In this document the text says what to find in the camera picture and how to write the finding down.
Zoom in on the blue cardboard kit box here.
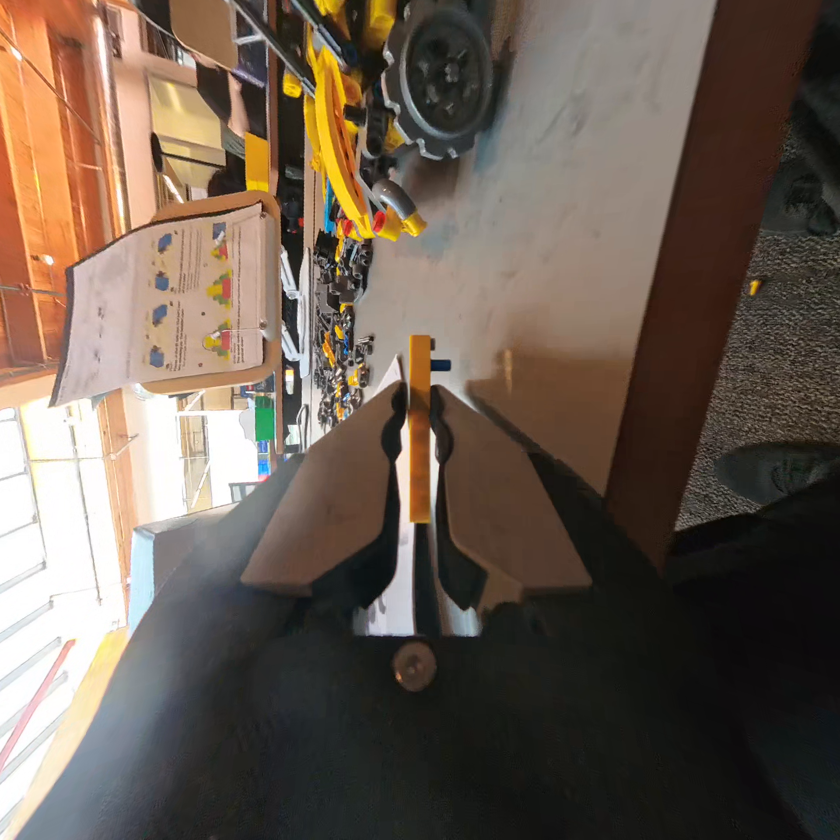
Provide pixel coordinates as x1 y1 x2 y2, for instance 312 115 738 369
127 504 264 631

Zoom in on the yellow storage bin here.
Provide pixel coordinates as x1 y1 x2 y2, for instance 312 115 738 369
243 130 270 192

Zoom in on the long yellow brick beam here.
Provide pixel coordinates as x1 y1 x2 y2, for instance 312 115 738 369
407 334 434 525

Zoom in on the silver ventilation duct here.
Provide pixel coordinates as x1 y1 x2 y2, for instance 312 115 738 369
91 13 133 224

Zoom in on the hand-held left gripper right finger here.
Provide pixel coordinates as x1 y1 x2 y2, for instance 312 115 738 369
430 385 593 613

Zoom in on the printed instruction sheet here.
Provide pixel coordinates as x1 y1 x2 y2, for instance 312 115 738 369
49 203 267 408

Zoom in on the black backpack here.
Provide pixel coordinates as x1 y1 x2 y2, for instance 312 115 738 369
761 66 840 238

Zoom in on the yellow brick toy car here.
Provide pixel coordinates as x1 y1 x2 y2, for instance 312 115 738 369
281 0 497 241

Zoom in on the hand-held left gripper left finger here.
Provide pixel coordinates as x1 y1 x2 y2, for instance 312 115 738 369
240 381 408 611

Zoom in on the pile of small brick parts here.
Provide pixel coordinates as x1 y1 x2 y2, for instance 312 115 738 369
311 226 375 428

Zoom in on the person's black shoe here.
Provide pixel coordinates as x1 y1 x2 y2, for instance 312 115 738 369
714 440 840 507

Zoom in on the grey desk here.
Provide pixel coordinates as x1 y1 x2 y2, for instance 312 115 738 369
302 0 799 639

